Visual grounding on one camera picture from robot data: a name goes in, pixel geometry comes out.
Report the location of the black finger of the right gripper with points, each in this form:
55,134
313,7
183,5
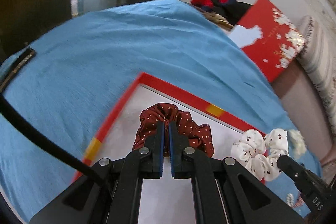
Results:
318,196

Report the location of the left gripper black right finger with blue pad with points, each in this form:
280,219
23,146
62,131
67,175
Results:
190,163

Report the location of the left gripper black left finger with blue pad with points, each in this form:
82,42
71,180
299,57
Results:
140,164

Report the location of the dark red polka-dot scrunchie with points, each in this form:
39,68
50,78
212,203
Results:
199,136

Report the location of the red cardboard tray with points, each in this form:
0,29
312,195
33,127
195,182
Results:
165,200

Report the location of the cream fuzzy scrunchie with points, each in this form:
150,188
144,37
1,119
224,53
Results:
298,143

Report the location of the white dotted scrunchie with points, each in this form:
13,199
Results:
259,153

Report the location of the pink bed mattress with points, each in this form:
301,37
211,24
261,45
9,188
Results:
304,107

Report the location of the striped pillow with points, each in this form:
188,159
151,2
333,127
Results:
318,61

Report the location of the red floral box lid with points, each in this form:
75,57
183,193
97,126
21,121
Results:
268,37

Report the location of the black smartphone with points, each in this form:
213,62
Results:
16,66

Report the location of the red and dark clothes pile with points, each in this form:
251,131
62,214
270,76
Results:
224,13

